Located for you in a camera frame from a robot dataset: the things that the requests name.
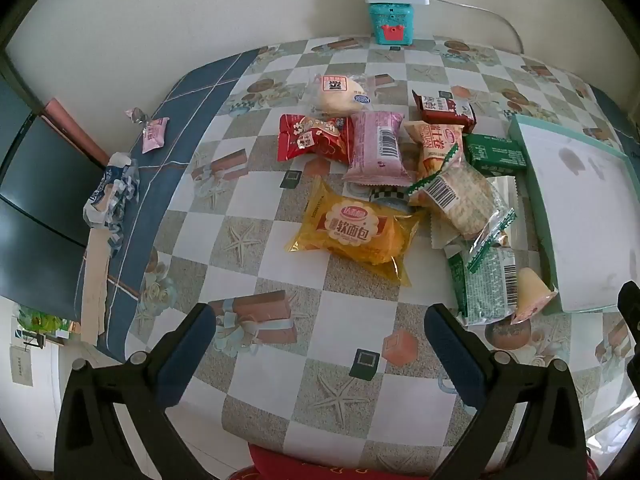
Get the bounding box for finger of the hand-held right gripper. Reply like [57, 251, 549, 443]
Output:
[617, 281, 640, 348]

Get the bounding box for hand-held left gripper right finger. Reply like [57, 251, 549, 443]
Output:
[424, 302, 588, 480]

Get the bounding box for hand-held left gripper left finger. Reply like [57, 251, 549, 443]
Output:
[55, 302, 218, 480]

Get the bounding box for green white snack packet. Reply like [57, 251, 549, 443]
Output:
[445, 245, 521, 328]

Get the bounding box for pale yellow cake packet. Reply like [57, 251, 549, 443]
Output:
[510, 267, 560, 323]

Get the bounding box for white box with teal rim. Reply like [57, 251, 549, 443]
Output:
[507, 114, 636, 316]

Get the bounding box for clear cracker packet green edges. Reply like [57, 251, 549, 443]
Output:
[406, 152, 517, 268]

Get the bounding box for yellow soft bread packet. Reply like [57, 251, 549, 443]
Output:
[285, 177, 426, 288]

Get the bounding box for dark green snack packet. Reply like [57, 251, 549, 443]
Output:
[462, 132, 528, 177]

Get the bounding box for cream orange roll cake packet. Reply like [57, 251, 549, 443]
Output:
[402, 121, 466, 183]

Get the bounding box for pink snack packet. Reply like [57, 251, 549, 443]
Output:
[341, 111, 407, 186]

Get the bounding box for dark red milk snack packet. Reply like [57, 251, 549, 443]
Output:
[411, 89, 477, 128]

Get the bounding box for round bun clear packet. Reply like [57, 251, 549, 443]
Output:
[306, 72, 381, 116]

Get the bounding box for beige paper strip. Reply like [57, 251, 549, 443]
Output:
[80, 227, 113, 346]

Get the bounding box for green yellow package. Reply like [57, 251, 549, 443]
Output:
[15, 305, 71, 338]

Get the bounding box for red cloth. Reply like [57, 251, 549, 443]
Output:
[247, 442, 501, 480]

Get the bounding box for white paper label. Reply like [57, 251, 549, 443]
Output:
[10, 342, 36, 386]

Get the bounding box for crumpled blue white wrapper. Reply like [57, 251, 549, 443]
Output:
[82, 152, 141, 256]

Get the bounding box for checkered printed tablecloth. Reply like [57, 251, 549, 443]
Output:
[75, 35, 640, 466]

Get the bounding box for dark cabinet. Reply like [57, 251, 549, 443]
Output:
[0, 55, 113, 323]

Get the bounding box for small pink candy packet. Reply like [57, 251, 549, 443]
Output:
[124, 106, 170, 154]

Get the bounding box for reddish brown board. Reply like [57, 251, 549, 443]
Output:
[42, 99, 108, 166]

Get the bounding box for teal toy box red crown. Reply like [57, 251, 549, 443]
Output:
[367, 2, 416, 46]

